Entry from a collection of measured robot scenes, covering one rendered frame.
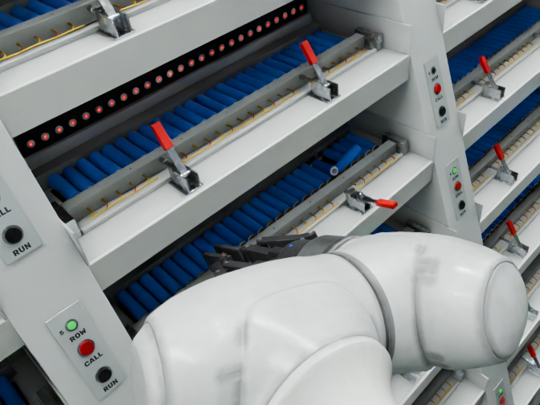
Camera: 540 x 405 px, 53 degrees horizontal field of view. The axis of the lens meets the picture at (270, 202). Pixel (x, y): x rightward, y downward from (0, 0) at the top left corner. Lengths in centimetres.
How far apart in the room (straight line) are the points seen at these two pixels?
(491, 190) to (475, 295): 88
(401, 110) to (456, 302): 65
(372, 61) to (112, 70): 46
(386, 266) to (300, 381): 13
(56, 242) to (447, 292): 40
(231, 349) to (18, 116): 37
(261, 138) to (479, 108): 55
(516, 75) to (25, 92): 100
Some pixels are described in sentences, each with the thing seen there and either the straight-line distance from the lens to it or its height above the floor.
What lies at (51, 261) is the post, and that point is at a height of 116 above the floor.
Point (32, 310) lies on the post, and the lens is 63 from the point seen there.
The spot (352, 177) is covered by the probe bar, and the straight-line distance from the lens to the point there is 94.
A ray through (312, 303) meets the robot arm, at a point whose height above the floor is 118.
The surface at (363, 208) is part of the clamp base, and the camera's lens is 89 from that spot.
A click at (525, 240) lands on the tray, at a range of 144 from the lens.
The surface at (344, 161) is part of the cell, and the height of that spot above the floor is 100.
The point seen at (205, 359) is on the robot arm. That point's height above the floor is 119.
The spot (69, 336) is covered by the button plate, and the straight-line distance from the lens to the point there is 65.
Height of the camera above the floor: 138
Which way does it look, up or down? 25 degrees down
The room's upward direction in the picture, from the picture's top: 21 degrees counter-clockwise
